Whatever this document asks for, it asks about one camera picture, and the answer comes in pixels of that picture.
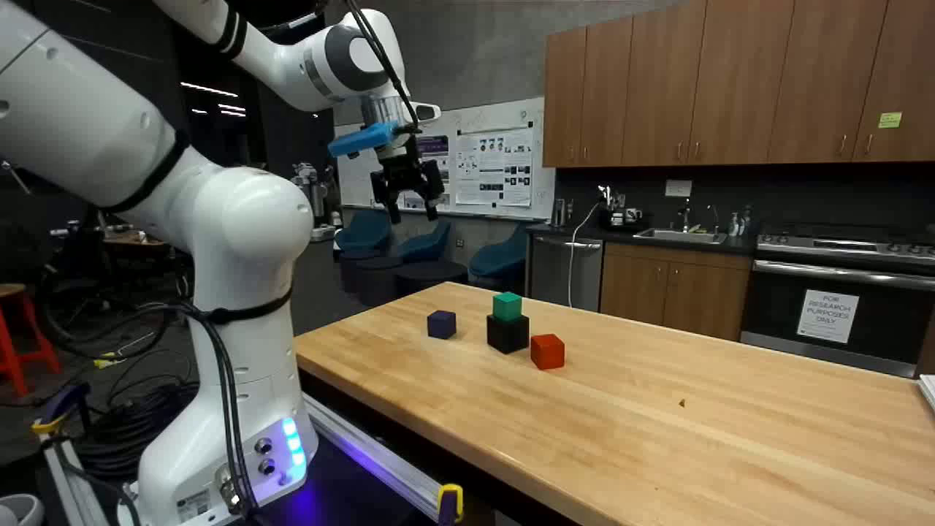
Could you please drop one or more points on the red legged wooden stool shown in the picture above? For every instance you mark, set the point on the red legged wooden stool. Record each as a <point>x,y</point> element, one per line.
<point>18,331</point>

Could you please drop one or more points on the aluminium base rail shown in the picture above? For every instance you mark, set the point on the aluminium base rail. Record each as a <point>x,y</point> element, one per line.
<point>375,455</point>

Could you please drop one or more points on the brown wooden wall cabinets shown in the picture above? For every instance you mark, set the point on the brown wooden wall cabinets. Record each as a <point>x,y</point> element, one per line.
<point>741,84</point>

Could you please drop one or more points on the green sticky note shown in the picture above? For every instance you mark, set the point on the green sticky note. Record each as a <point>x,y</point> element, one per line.
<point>890,121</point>

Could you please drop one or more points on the green cube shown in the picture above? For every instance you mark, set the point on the green cube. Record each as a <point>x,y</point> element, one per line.
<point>508,305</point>

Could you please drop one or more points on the steel kitchen sink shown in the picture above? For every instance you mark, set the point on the steel kitchen sink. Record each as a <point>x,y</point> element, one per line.
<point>676,235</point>

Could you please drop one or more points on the brown wooden base cabinets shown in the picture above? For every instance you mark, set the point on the brown wooden base cabinets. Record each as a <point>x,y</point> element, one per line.
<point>673,289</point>

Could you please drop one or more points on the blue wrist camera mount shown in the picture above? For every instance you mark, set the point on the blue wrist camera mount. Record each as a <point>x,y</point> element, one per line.
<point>360,138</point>

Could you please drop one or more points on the navy blue cube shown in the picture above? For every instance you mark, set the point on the navy blue cube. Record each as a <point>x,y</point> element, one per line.
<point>443,325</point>

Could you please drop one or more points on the black cube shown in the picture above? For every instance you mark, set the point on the black cube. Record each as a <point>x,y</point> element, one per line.
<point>508,334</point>

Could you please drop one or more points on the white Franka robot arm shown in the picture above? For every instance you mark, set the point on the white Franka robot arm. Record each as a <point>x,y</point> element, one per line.
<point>234,224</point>

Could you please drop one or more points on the white bucket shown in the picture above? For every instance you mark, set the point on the white bucket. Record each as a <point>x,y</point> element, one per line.
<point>18,509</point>

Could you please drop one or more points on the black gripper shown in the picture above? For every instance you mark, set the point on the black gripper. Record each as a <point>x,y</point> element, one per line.
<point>404,176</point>

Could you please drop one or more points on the stainless steel dishwasher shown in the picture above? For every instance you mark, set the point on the stainless steel dishwasher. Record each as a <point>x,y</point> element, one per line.
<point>567,273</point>

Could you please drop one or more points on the white paper sign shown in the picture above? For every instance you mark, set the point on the white paper sign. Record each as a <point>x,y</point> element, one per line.
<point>828,318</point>

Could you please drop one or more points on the stainless steel oven range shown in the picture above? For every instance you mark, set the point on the stainless steel oven range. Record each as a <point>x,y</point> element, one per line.
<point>886,318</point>

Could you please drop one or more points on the white wall outlet plate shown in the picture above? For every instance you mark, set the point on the white wall outlet plate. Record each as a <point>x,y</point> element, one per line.
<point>679,189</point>

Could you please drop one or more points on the white poster board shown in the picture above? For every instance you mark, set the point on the white poster board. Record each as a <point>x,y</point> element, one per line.
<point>497,157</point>

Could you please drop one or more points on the red cube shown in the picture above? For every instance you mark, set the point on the red cube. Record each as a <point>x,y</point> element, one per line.
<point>547,353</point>

